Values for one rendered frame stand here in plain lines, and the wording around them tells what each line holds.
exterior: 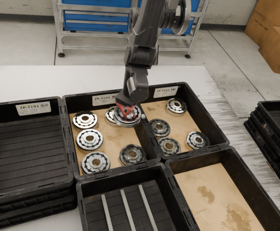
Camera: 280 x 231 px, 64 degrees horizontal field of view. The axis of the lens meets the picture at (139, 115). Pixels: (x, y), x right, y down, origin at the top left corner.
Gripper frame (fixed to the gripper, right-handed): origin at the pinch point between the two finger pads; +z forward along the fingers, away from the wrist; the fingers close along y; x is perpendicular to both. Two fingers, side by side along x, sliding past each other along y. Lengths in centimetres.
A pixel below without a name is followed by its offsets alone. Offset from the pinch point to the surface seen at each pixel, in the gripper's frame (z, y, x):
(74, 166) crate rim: 6.0, -26.1, 4.2
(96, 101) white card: 12.2, 6.3, 18.8
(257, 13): 78, 368, -40
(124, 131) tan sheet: 17.1, 2.3, 1.2
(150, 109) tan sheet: 17.8, 21.3, -2.2
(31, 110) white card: 12.4, -13.0, 37.1
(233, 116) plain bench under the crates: 31, 59, -43
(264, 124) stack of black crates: 51, 87, -69
